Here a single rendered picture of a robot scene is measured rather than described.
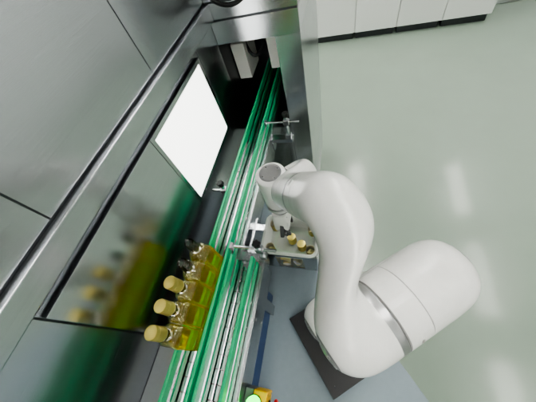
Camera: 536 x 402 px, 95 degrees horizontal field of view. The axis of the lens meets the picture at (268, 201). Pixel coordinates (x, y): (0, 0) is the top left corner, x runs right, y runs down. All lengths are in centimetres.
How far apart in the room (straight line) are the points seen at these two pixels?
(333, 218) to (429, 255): 13
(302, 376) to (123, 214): 87
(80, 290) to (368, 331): 58
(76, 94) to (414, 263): 71
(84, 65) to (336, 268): 67
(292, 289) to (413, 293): 88
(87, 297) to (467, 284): 69
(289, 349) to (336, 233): 89
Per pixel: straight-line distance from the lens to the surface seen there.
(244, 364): 90
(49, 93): 68
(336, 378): 113
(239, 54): 147
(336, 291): 32
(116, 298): 77
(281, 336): 117
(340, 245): 32
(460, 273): 38
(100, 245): 70
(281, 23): 123
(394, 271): 36
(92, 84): 75
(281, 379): 117
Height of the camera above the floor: 190
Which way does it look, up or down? 55 degrees down
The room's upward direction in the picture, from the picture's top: 22 degrees counter-clockwise
